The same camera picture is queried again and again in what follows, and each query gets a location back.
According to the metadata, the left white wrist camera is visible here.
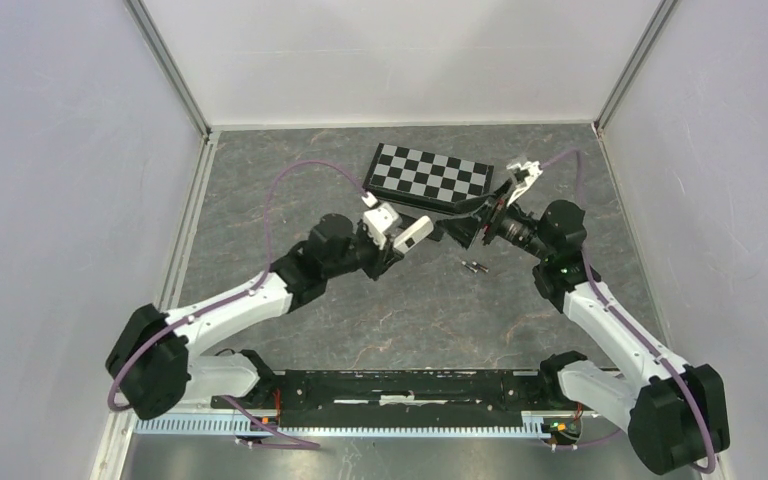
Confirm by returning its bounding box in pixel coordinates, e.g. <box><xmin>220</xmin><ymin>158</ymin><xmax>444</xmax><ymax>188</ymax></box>
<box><xmin>361</xmin><ymin>192</ymin><xmax>400</xmax><ymax>250</ymax></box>

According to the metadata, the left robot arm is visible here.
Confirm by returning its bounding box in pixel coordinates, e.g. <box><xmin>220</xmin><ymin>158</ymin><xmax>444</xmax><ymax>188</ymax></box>
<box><xmin>105</xmin><ymin>214</ymin><xmax>418</xmax><ymax>420</ymax></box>

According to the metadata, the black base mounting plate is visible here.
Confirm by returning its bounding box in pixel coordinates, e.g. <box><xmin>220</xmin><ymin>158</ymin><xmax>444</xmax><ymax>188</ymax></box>
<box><xmin>235</xmin><ymin>369</ymin><xmax>587</xmax><ymax>429</ymax></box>

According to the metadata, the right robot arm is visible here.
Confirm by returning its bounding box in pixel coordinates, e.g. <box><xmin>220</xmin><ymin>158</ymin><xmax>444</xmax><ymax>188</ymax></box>
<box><xmin>435</xmin><ymin>197</ymin><xmax>730</xmax><ymax>475</ymax></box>

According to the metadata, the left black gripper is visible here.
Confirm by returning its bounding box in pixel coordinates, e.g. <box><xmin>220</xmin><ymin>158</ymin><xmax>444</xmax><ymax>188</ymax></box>
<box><xmin>324</xmin><ymin>222</ymin><xmax>405</xmax><ymax>282</ymax></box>

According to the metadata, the grey slotted cable duct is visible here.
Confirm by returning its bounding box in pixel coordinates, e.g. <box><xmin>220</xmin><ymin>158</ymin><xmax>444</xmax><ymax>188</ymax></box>
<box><xmin>133</xmin><ymin>413</ymin><xmax>548</xmax><ymax>437</ymax></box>

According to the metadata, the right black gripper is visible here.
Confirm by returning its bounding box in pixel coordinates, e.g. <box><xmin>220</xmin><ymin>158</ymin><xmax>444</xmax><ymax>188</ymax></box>
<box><xmin>434</xmin><ymin>178</ymin><xmax>552</xmax><ymax>261</ymax></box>

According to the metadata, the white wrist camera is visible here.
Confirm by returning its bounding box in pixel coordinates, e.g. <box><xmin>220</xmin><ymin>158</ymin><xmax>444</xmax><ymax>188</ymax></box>
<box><xmin>361</xmin><ymin>192</ymin><xmax>400</xmax><ymax>250</ymax></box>
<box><xmin>506</xmin><ymin>159</ymin><xmax>543</xmax><ymax>207</ymax></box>

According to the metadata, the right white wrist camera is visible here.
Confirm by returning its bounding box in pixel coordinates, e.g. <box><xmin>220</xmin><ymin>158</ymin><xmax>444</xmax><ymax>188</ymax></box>
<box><xmin>506</xmin><ymin>159</ymin><xmax>543</xmax><ymax>207</ymax></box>

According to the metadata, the black grey checkerboard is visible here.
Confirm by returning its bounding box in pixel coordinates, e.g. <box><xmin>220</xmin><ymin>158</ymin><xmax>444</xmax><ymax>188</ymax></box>
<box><xmin>363</xmin><ymin>143</ymin><xmax>495</xmax><ymax>215</ymax></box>

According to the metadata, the white red remote control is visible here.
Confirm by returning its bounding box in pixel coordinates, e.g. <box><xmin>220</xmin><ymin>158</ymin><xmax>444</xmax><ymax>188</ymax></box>
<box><xmin>393</xmin><ymin>216</ymin><xmax>434</xmax><ymax>255</ymax></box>

